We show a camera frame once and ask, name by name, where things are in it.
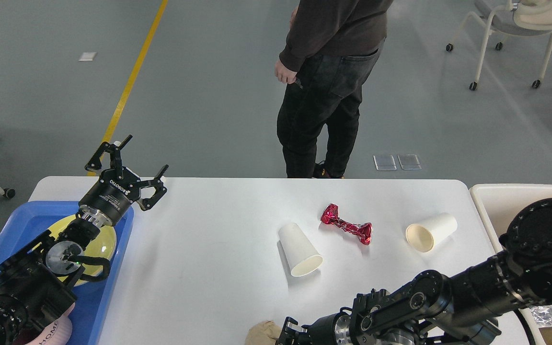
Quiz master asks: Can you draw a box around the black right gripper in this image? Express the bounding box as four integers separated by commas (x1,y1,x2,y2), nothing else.
275,312,353,345

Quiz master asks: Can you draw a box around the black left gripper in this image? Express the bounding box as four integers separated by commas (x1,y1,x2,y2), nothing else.
77,134,168,226

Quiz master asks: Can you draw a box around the brown paper ball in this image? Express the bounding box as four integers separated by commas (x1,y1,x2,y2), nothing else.
244,320,282,345

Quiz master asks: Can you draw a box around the yellow plastic plate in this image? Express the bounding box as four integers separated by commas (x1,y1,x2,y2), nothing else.
45,226,117,280

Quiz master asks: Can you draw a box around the white paper cup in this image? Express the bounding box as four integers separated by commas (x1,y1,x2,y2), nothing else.
278,223,324,277
405,213,458,253

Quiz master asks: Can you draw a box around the red foil wrapper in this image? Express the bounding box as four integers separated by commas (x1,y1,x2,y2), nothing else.
320,204,373,245

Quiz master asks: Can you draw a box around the pink ribbed mug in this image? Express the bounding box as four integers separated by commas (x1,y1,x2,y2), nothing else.
26,303,75,345

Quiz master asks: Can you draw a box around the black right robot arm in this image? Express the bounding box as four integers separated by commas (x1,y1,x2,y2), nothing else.
276,198,552,345

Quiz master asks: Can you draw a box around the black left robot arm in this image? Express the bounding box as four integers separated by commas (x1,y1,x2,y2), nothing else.
0,136,169,345

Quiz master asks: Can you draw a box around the person's bare hand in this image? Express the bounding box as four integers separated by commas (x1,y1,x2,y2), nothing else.
274,59,298,84

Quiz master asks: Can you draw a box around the blue plastic tray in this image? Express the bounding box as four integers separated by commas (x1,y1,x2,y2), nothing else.
0,201,134,345

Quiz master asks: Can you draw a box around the beige plastic bin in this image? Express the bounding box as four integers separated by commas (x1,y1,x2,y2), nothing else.
470,184,552,345

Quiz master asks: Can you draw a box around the person in brown sweater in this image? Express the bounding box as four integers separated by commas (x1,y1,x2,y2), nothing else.
276,0,392,179

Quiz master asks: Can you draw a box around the white rolling chair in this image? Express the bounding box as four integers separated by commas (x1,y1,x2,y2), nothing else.
446,0,552,91

